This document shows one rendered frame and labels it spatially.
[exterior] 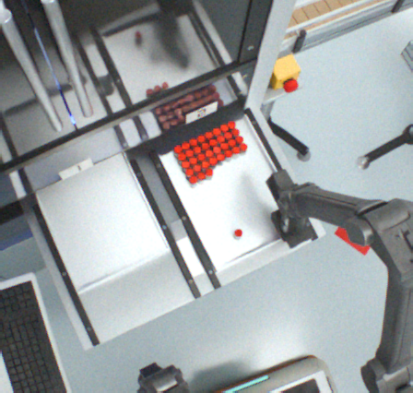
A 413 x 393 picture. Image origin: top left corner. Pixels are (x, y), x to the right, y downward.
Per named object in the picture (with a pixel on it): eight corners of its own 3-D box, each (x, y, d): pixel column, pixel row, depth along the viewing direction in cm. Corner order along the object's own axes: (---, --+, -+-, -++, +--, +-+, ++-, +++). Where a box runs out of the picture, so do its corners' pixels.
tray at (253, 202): (158, 158, 168) (158, 154, 165) (244, 118, 172) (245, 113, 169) (216, 272, 161) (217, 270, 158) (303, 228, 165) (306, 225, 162)
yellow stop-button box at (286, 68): (261, 68, 168) (265, 57, 161) (284, 59, 169) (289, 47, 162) (274, 92, 166) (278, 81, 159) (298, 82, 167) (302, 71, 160)
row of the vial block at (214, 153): (180, 167, 168) (180, 162, 163) (240, 139, 170) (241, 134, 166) (183, 174, 167) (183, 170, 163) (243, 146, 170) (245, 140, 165)
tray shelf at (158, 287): (14, 187, 166) (12, 185, 164) (243, 84, 177) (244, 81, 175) (85, 351, 156) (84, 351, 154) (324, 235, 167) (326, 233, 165)
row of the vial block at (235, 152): (183, 174, 167) (183, 170, 163) (243, 147, 170) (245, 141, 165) (187, 182, 167) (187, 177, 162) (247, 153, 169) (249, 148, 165)
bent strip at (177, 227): (170, 227, 164) (170, 222, 158) (180, 222, 164) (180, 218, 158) (193, 276, 161) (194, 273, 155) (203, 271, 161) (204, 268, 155)
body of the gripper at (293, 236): (292, 204, 157) (294, 192, 150) (312, 238, 153) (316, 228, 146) (269, 216, 156) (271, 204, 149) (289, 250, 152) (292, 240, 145)
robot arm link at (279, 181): (285, 209, 135) (320, 196, 137) (262, 166, 140) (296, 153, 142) (277, 231, 146) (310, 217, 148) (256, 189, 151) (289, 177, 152)
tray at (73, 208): (29, 177, 165) (26, 174, 162) (116, 137, 169) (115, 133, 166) (78, 293, 158) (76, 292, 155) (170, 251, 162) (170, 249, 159)
